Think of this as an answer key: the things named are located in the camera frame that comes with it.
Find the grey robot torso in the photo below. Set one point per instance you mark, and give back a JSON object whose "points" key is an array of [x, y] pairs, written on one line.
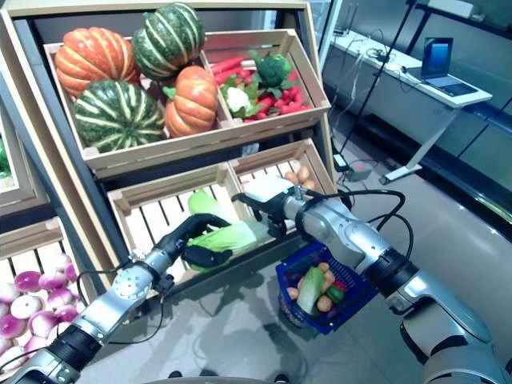
{"points": [[220, 380]]}

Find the small orange pumpkin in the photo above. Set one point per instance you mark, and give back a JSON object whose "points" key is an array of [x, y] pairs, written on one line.
{"points": [[192, 104]]}

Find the black antenna router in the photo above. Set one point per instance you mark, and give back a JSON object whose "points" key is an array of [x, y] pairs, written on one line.
{"points": [[340, 31]]}

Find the wooden side crate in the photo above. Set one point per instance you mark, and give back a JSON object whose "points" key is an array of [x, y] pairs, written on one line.
{"points": [[24, 192]]}

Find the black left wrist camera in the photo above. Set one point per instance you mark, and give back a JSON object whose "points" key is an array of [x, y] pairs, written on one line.
{"points": [[165, 285]]}

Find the small red radish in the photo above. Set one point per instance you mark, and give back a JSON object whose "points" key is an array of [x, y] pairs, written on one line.
{"points": [[298, 107], [266, 105], [256, 117]]}

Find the black desk gadget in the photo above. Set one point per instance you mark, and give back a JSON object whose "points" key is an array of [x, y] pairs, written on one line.
{"points": [[378, 54]]}

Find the wooden vegetable display rack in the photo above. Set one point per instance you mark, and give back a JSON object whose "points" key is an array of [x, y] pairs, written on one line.
{"points": [[60, 12]]}

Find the large orange pumpkin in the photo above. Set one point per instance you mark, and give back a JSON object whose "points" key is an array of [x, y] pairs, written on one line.
{"points": [[92, 60]]}

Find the white cauliflower with leaves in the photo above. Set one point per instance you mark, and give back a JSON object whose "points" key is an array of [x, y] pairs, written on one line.
{"points": [[237, 99]]}

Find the blue plastic shopping basket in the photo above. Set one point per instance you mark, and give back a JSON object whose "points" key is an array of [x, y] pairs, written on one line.
{"points": [[348, 280]]}

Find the green striped pumpkin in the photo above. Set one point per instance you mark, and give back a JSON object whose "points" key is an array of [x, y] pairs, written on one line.
{"points": [[116, 116], [168, 40]]}

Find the black tripod stand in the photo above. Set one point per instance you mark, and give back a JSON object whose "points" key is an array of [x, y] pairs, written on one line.
{"points": [[378, 76]]}

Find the purple white onion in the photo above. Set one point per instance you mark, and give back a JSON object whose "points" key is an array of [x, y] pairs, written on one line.
{"points": [[36, 345], [14, 358], [66, 313], [60, 330], [60, 298], [42, 323], [71, 272], [28, 280], [60, 260], [8, 294], [52, 281], [10, 326], [27, 306]]}

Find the grey box with red mark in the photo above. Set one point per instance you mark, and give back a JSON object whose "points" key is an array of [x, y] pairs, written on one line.
{"points": [[359, 171]]}

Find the green broccoli head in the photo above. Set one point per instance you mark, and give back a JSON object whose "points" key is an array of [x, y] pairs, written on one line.
{"points": [[274, 68]]}

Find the long red carrot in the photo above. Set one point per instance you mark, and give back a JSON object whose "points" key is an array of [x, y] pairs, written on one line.
{"points": [[231, 74], [226, 65]]}

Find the green leafy vegetable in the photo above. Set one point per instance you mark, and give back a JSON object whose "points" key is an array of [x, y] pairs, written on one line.
{"points": [[3, 160]]}

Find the wide wooden crate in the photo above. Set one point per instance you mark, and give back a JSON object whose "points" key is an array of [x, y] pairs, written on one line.
{"points": [[160, 151]]}

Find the black power adapter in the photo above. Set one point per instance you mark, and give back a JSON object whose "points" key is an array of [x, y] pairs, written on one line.
{"points": [[342, 161]]}

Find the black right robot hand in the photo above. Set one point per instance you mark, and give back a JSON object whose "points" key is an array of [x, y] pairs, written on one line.
{"points": [[268, 190]]}

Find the red bell pepper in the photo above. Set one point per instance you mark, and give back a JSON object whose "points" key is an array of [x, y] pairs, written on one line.
{"points": [[340, 285]]}

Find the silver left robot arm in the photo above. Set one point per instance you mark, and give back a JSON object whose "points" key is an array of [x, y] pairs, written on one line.
{"points": [[128, 286]]}

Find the white office desk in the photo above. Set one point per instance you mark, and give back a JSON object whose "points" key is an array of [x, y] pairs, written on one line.
{"points": [[400, 96]]}

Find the green bell pepper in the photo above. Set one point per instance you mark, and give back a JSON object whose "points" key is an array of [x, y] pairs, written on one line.
{"points": [[335, 294]]}

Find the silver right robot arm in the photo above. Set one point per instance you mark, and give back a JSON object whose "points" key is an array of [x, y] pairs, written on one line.
{"points": [[340, 228]]}

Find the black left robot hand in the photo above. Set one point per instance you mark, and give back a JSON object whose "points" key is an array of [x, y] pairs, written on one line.
{"points": [[200, 221]]}

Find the open grey laptop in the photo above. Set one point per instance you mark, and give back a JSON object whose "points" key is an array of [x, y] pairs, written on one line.
{"points": [[438, 58]]}

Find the purple eggplant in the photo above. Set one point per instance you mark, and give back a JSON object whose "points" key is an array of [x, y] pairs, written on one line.
{"points": [[334, 313]]}

